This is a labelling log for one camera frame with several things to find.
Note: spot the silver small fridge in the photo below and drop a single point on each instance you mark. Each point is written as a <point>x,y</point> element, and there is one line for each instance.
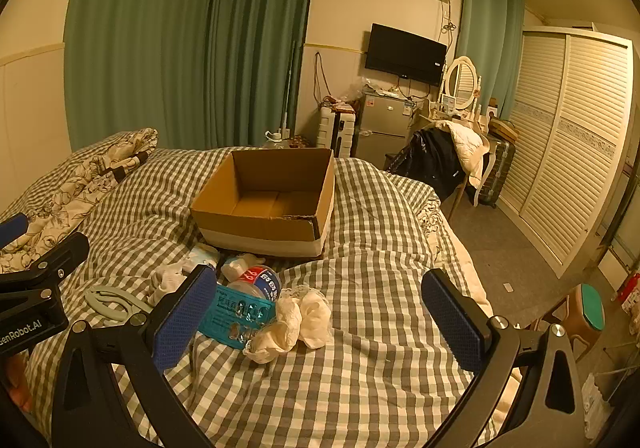
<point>382,128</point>

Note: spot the white vanity table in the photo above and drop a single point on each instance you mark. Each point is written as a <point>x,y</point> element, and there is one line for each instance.
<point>430,116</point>

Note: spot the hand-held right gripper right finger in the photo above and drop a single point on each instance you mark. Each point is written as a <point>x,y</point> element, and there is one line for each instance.
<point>452,323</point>

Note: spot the wooden stool green seat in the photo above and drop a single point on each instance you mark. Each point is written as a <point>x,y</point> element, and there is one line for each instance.
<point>590,310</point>

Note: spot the red canister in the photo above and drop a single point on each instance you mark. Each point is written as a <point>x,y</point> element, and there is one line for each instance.
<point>631,288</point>

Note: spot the large clear water jug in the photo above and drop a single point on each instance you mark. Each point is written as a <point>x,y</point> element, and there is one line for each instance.
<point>277,141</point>

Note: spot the pale tissue pack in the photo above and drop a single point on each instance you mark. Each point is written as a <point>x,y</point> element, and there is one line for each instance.
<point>205,255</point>

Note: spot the white pole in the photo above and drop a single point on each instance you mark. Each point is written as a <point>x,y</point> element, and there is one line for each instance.
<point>286,93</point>

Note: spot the cardboard box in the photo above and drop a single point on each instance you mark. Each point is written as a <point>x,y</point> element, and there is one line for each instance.
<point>260,228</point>

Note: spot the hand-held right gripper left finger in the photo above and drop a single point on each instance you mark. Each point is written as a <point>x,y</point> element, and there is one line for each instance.
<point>184,320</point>

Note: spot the pale green plastic hanger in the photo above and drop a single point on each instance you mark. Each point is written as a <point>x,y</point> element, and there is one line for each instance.
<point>107,311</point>

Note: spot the narrow green curtain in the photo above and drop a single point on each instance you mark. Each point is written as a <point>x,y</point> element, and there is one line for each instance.
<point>260,43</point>

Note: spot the brown bag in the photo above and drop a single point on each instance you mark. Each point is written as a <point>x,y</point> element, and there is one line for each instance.
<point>502,129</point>

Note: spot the clear plastic bottle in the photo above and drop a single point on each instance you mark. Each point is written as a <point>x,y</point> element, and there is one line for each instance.
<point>260,280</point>

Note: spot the white padded jacket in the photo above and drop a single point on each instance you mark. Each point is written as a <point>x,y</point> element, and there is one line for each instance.
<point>467,146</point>

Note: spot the white louvred wardrobe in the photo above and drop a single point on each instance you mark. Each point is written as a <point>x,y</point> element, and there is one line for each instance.
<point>575,143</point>

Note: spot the wide green curtain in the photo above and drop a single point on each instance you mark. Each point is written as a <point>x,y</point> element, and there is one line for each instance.
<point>140,43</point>

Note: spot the white tissue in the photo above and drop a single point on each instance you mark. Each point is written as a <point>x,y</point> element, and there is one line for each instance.
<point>305,313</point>

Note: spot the black jacket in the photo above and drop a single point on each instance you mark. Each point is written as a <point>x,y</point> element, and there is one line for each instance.
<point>430,163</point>

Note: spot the white ribbed suitcase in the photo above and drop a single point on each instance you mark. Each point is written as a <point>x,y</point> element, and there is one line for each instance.
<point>327,131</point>

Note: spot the white plastic bag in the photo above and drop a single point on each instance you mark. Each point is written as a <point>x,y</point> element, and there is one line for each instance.
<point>597,403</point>

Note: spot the small patterned box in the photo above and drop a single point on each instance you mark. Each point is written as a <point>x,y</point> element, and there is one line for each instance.
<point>298,142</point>

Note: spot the floral quilt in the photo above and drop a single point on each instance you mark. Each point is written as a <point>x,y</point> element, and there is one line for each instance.
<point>75,178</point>

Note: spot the white sock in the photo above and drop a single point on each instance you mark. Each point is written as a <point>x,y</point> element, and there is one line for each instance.
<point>167,278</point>

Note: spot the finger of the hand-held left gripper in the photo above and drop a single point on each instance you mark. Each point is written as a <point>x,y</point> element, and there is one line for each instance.
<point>55,255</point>
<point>12,228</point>

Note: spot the oval white vanity mirror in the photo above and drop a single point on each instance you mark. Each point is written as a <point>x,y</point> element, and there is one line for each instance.
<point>462,81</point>

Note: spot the dark hard suitcase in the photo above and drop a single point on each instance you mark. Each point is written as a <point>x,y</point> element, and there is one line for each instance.
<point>497,168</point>

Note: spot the black wall television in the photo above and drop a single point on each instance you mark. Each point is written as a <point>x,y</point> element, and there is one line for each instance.
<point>405,53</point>

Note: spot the teal window curtain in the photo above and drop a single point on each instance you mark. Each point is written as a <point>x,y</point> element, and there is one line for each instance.
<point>487,43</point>

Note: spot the small white plush toy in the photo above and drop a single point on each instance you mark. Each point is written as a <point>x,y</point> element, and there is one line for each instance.
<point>240,264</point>

